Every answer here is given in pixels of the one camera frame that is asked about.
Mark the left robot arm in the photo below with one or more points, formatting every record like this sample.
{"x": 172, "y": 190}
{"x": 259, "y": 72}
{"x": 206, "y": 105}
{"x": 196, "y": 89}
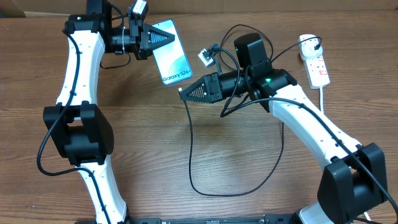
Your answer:
{"x": 80, "y": 131}

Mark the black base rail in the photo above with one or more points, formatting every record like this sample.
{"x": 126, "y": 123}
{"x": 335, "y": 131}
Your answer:
{"x": 266, "y": 219}

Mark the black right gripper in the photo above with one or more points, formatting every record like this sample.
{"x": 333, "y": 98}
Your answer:
{"x": 212, "y": 88}

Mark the white power strip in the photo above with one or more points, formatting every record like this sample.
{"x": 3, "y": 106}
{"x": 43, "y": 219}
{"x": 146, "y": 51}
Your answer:
{"x": 317, "y": 73}

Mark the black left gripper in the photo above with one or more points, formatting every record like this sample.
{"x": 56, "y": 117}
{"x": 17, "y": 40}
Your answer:
{"x": 143, "y": 38}

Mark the brown cardboard backdrop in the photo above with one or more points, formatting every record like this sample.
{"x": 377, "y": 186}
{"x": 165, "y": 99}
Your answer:
{"x": 20, "y": 8}

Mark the white charger plug adapter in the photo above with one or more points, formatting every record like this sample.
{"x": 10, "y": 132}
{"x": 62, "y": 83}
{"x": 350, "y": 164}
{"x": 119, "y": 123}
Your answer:
{"x": 310, "y": 46}

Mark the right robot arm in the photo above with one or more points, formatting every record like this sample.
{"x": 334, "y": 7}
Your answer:
{"x": 354, "y": 176}

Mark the Galaxy S24 smartphone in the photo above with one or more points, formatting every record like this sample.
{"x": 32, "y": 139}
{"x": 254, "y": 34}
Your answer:
{"x": 171, "y": 59}

